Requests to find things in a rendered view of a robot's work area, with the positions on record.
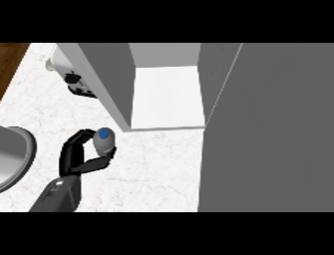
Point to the blue-capped water bottle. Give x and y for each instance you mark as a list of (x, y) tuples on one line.
[(102, 141)]

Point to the white and black small appliance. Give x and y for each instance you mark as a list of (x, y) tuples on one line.
[(68, 74)]

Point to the grey rounded appliance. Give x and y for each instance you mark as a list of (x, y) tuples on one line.
[(1, 159)]

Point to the grey flat cabinet door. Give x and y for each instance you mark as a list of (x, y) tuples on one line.
[(281, 129)]

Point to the grey open cabinet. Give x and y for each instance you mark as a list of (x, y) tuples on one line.
[(165, 96)]

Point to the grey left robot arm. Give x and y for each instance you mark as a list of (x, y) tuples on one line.
[(59, 196)]

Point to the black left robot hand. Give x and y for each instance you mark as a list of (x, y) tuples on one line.
[(71, 156)]

